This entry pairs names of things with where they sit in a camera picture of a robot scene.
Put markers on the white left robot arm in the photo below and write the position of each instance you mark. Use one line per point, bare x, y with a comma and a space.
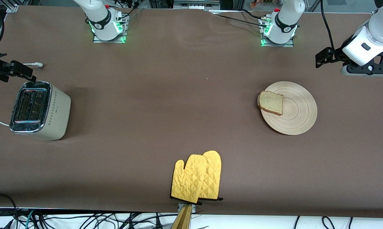
283, 19

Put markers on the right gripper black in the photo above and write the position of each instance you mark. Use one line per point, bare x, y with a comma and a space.
0, 67

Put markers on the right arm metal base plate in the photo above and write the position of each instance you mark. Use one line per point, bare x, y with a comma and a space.
99, 41

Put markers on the round wooden plate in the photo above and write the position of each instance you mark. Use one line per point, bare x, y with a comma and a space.
299, 111

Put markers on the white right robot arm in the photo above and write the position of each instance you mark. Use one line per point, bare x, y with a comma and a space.
97, 16

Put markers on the small metal bracket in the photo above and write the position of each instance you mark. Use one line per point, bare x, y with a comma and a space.
179, 206

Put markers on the aluminium frame profile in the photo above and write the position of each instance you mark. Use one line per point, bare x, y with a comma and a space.
11, 8

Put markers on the wooden stick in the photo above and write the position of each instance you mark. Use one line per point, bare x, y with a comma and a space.
182, 221

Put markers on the brown bread slice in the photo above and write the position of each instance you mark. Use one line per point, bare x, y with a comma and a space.
270, 103

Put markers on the brown table cover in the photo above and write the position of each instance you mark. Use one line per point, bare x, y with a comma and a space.
191, 63

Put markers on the yellow quilted oven mitt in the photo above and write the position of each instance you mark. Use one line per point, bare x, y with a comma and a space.
214, 178
188, 181

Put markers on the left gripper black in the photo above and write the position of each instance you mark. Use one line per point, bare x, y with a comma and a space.
337, 53

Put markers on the orange objects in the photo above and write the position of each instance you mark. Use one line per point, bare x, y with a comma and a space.
258, 3

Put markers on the grey metal box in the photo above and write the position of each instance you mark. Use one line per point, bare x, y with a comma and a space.
194, 3

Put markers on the beige chrome toaster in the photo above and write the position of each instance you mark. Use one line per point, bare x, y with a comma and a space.
56, 111

